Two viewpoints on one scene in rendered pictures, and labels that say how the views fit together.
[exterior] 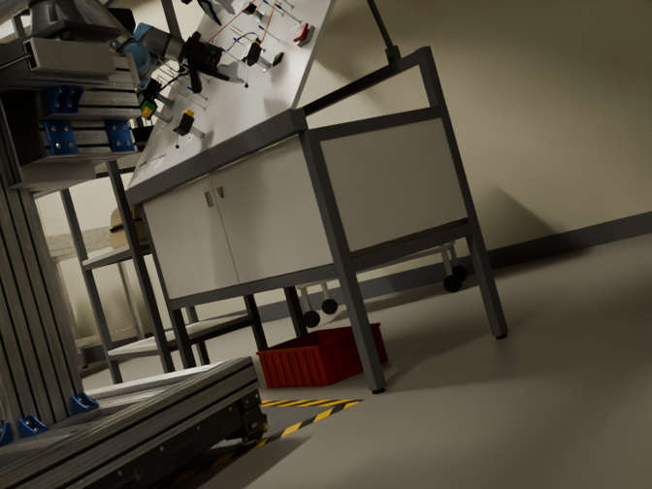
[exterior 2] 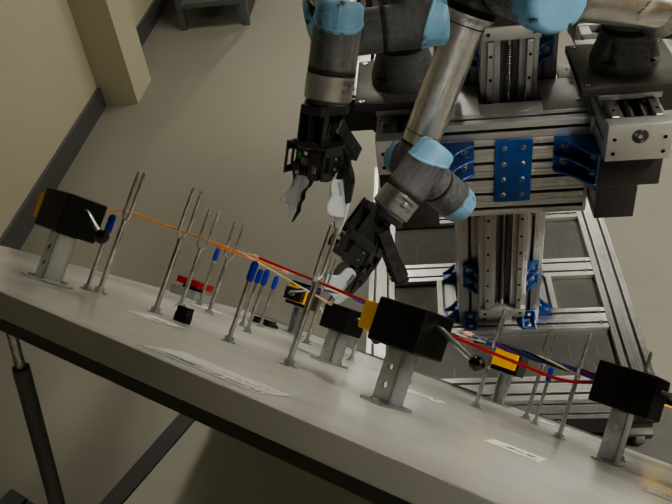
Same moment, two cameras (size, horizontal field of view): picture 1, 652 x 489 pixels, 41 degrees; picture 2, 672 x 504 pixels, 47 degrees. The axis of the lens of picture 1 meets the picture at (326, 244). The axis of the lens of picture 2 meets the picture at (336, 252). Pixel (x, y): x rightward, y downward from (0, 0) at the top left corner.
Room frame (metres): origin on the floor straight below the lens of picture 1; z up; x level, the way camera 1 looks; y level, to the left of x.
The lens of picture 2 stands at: (3.78, -0.15, 1.99)
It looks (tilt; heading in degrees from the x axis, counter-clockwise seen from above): 39 degrees down; 164
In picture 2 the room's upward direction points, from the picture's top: 8 degrees counter-clockwise
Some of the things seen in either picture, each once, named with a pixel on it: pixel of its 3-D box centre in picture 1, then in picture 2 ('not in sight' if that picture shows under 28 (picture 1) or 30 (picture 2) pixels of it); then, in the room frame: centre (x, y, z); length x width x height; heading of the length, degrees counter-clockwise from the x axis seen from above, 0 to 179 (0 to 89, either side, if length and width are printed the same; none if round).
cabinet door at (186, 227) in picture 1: (189, 241); not in sight; (3.24, 0.48, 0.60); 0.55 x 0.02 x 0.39; 37
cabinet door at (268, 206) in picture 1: (267, 214); not in sight; (2.80, 0.15, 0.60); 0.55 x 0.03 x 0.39; 37
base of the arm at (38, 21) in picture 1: (55, 19); (402, 59); (2.28, 0.52, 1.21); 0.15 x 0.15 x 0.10
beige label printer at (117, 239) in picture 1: (146, 217); not in sight; (3.76, 0.71, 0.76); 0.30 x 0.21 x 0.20; 130
